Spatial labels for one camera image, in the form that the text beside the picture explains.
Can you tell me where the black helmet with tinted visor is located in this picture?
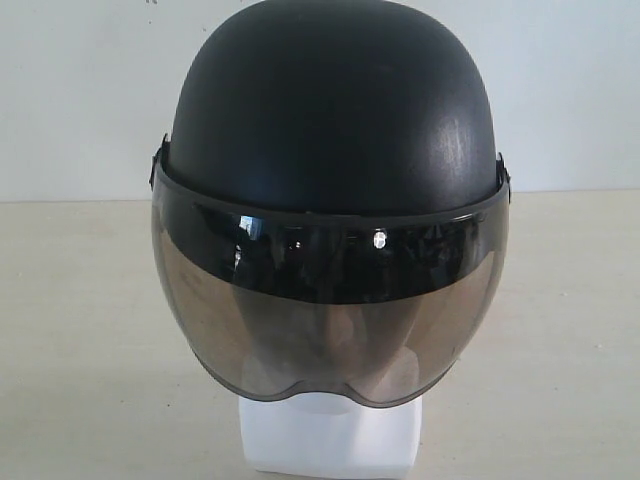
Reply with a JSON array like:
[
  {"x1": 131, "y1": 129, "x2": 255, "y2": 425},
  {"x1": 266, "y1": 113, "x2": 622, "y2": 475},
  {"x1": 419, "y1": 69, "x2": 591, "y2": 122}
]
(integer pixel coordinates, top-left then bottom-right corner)
[{"x1": 150, "y1": 1, "x2": 511, "y2": 408}]

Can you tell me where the white mannequin head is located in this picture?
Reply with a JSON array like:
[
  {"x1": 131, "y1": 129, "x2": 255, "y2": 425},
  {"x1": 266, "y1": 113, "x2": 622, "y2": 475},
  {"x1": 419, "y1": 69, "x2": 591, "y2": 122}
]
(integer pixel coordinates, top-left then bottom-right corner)
[{"x1": 238, "y1": 393, "x2": 422, "y2": 479}]

